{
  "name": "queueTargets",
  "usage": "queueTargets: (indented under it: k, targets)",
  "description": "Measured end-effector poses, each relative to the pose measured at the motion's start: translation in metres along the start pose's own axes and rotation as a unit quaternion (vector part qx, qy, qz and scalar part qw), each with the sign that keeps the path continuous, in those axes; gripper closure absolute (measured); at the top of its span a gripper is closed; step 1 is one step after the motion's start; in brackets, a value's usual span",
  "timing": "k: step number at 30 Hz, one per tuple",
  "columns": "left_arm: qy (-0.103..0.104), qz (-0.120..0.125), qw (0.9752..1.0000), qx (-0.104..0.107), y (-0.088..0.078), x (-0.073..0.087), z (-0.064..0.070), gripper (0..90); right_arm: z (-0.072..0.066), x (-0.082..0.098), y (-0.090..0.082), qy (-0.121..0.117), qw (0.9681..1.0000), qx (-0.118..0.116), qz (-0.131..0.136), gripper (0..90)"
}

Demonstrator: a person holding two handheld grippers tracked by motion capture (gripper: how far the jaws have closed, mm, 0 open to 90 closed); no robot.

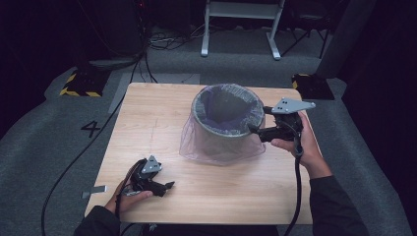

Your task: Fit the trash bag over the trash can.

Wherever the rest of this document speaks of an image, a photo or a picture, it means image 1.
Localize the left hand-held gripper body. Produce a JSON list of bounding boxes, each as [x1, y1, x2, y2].
[[131, 154, 163, 195]]

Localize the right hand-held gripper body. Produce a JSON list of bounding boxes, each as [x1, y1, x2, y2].
[[270, 96, 317, 143]]

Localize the purple plastic bag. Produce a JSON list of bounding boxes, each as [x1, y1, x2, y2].
[[178, 83, 267, 166]]

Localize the green plastic bin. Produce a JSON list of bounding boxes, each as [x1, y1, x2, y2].
[[191, 83, 266, 159]]

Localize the person's right hand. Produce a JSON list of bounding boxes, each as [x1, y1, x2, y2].
[[269, 111, 332, 180]]

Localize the person's left hand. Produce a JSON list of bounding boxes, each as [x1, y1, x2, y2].
[[104, 178, 154, 215]]

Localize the black yellow striped base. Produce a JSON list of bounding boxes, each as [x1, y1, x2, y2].
[[58, 68, 111, 98], [291, 73, 336, 101]]

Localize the black tripod legs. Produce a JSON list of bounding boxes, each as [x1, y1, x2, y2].
[[279, 19, 330, 60]]

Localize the white metal stand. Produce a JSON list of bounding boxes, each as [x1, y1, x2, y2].
[[200, 0, 285, 62]]

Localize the grey slanted column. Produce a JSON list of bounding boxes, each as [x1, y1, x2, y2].
[[315, 0, 378, 80]]

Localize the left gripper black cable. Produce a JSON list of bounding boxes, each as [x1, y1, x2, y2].
[[114, 158, 147, 236]]

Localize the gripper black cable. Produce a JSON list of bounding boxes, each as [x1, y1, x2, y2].
[[283, 121, 304, 236], [114, 158, 147, 236]]

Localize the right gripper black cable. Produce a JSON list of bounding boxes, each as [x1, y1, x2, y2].
[[283, 121, 304, 236]]

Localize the grey metal table bracket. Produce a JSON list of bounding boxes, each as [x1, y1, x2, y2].
[[81, 185, 108, 200]]

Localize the long black floor cable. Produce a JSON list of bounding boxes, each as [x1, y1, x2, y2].
[[40, 52, 147, 236]]

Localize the bundle of floor cables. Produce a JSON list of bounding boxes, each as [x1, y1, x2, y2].
[[147, 24, 206, 52]]

